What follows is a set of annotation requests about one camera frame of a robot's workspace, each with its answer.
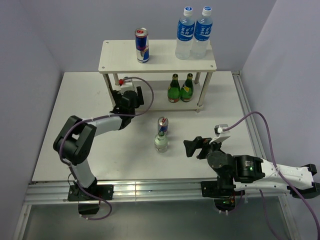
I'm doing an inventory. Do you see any right green glass bottle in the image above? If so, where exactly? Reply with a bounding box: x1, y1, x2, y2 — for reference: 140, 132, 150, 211
180, 73, 194, 102

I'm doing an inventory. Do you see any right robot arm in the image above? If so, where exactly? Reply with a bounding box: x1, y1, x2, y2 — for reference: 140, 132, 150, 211
183, 136, 320, 199

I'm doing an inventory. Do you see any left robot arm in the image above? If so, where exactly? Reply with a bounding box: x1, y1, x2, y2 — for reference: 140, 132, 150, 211
53, 86, 144, 202

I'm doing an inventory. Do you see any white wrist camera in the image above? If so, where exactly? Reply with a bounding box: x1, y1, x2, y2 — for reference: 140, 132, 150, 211
118, 78, 135, 95
209, 124, 231, 144

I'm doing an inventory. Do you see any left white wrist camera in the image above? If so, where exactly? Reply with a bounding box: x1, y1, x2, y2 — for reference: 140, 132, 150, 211
118, 78, 135, 95

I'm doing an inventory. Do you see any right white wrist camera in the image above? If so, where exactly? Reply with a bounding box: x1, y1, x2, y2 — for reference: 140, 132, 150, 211
209, 124, 231, 144

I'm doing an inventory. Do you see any Pocari Sweat bottle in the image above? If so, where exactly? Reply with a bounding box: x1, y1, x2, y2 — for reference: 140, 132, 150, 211
175, 6, 195, 60
190, 6, 213, 60

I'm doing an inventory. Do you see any white two-tier shelf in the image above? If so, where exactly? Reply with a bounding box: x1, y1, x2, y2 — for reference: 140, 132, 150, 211
98, 39, 217, 112

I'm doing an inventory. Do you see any left green glass bottle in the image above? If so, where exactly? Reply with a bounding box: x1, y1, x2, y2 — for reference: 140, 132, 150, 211
167, 73, 181, 103

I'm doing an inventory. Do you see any clear glass bottle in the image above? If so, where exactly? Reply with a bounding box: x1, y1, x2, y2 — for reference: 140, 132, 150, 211
154, 131, 168, 153

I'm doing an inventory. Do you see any aluminium side rail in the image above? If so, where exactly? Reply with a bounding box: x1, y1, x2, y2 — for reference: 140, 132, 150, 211
231, 71, 266, 159

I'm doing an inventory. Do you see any Red Bull can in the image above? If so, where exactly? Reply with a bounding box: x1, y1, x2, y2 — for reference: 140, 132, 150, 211
134, 27, 150, 63
157, 116, 169, 135

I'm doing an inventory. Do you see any green glass bottle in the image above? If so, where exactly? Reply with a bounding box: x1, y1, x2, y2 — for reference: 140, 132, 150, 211
180, 73, 194, 102
167, 73, 181, 103

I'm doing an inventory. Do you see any aluminium front rail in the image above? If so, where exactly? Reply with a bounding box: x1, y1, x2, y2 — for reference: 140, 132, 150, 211
24, 178, 248, 206

